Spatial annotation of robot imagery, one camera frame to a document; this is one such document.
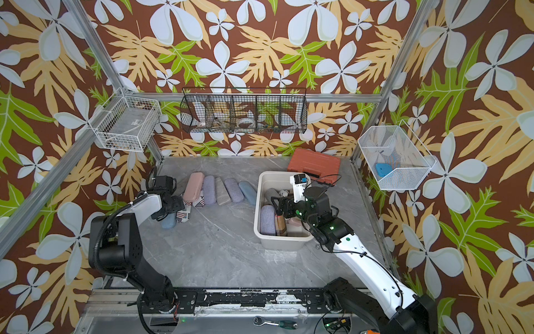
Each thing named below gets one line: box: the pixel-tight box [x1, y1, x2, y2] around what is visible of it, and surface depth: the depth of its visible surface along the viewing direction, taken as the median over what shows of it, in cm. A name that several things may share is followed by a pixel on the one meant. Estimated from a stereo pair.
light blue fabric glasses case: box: [238, 181, 258, 206], surface depth 103 cm
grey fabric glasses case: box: [263, 187, 283, 205], surface depth 97 cm
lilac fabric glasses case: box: [203, 175, 217, 205], surface depth 102 cm
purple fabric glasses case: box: [223, 178, 245, 203], surface depth 104 cm
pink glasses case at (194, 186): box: [182, 171, 205, 202], surface depth 103 cm
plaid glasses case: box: [274, 214, 288, 237], surface depth 84 cm
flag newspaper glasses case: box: [175, 189, 206, 223], surface depth 98 cm
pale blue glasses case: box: [160, 212, 177, 229], surface depth 94 cm
